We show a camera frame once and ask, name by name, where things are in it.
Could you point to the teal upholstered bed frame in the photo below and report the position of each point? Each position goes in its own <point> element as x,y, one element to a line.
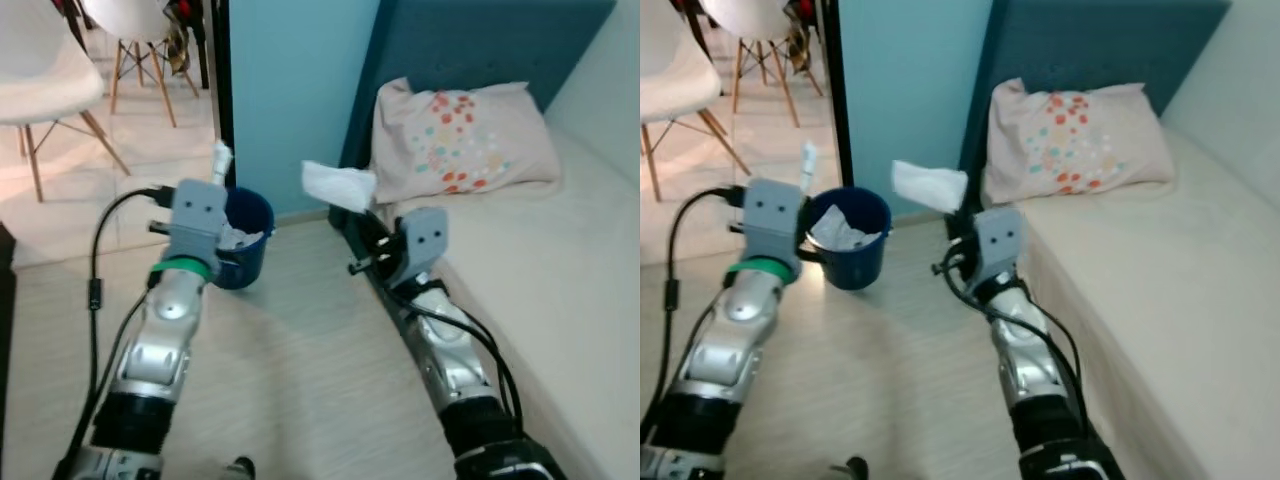
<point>470,45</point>
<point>1090,45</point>

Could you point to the blue plastic waste bin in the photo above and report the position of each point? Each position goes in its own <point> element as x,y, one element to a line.
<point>250,260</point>
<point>860,265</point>

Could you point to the pink pillow with coloured dots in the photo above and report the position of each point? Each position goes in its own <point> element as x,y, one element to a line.
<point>1075,140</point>
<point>460,140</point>

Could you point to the white paper tissue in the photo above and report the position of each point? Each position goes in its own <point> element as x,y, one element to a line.
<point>925,185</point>
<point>335,185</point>

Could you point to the dark hanging clothes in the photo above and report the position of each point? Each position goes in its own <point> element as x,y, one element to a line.
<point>185,30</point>
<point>805,30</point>

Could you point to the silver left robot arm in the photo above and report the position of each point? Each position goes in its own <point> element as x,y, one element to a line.
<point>735,350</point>
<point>160,350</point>

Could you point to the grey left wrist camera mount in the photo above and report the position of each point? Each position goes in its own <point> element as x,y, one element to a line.
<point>198,220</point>
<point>772,225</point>

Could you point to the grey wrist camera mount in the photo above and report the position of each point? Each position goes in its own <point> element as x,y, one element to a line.
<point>425,245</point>
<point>772,225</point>
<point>198,220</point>
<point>1000,245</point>

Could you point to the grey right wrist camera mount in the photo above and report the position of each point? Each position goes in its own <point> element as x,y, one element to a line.
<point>1000,245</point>
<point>425,245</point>

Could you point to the crumpled white paper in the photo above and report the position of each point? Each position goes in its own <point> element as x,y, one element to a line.
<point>840,230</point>
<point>240,238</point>

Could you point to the grey left robot leg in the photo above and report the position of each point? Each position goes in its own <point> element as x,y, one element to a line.
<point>850,468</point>
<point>240,468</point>

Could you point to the black door frame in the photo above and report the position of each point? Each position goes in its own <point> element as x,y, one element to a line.
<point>220,80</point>
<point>832,80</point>

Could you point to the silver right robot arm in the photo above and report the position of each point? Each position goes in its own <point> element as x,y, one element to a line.
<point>455,370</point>
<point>1035,370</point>

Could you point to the mattress with cream sheet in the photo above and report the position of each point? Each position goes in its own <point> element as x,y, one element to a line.
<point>540,300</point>
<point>1160,300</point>

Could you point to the white chair with wooden legs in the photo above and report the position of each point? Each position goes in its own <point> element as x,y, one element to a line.
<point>40,70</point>
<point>670,70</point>
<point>755,20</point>
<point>135,20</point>

